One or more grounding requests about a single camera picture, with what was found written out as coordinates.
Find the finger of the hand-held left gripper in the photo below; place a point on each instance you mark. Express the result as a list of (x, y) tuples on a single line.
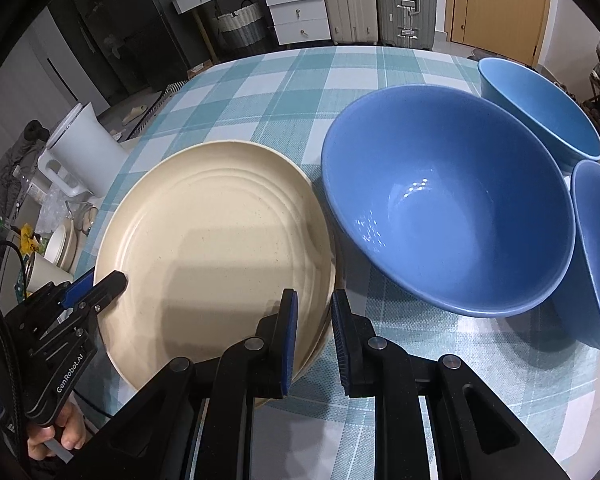
[(107, 286), (77, 287)]

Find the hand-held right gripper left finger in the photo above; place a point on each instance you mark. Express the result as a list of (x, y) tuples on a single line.
[(291, 340)]

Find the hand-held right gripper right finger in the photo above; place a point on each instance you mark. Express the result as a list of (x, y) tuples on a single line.
[(340, 340)]

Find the cream round plate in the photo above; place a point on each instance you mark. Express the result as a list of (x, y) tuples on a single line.
[(205, 250), (314, 360)]

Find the blue bowl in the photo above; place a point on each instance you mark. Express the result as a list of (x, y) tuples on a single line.
[(597, 260), (455, 210), (535, 100)]

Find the person's left hand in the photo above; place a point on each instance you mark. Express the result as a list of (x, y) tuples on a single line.
[(65, 430)]

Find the cream cup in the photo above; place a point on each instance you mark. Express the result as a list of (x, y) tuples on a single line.
[(45, 275)]

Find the stack of small cream dishes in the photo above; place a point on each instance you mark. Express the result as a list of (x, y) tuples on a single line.
[(62, 250)]

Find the yellow packet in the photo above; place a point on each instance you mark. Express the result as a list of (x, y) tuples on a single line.
[(28, 239)]

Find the clear plastic bag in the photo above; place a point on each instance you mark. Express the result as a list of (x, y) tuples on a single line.
[(55, 205)]

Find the dark cloth bundle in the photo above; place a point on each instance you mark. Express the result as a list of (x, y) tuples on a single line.
[(15, 170)]

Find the white electric kettle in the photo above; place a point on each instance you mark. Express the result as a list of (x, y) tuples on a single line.
[(85, 150)]

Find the beige slipper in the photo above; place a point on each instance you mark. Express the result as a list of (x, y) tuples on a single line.
[(135, 112)]

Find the dotted rug with striped border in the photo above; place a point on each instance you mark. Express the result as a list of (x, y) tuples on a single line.
[(172, 91)]

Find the white wardrobe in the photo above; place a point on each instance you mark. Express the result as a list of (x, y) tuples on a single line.
[(40, 80)]

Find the tall black cabinet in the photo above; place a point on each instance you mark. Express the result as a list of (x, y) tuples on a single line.
[(75, 45)]

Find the dark grey fridge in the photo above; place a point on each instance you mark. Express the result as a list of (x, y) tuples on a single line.
[(150, 20)]

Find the woven grey white basket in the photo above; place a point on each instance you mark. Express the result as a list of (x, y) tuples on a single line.
[(240, 27)]

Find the white desk with drawers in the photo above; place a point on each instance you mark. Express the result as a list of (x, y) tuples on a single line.
[(295, 10)]

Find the beige suitcase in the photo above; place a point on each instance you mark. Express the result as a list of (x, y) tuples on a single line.
[(347, 0)]

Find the silver suitcase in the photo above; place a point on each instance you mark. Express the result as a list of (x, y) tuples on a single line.
[(405, 5)]

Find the wooden door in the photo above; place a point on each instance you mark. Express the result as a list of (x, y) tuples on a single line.
[(500, 5)]

